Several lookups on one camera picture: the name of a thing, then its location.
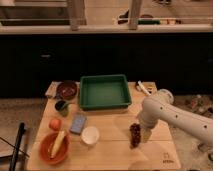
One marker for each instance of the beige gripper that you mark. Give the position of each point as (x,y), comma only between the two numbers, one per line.
(145,135)

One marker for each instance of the wooden block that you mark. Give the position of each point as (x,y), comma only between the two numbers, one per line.
(52,91)

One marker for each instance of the black tripod stand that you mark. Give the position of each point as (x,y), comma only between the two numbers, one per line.
(16,147)

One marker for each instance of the blue sponge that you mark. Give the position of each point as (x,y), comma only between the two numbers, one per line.
(78,123)

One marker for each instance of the dark purple grape bunch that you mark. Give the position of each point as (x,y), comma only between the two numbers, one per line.
(135,135)

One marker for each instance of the dark green cup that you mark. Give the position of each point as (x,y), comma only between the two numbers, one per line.
(62,107)

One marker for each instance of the white paper cup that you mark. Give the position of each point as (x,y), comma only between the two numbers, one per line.
(90,135)

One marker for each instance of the green plastic tray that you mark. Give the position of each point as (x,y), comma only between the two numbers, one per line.
(104,92)

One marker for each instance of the yellow banana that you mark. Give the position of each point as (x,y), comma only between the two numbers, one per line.
(57,143)

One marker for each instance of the orange peach fruit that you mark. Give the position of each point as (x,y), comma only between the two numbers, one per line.
(55,124)

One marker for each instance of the dark red bowl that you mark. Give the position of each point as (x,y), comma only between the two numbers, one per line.
(67,89)

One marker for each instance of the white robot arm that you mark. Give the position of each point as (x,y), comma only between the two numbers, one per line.
(159,106)

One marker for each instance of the orange bowl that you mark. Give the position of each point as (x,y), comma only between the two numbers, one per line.
(46,146)

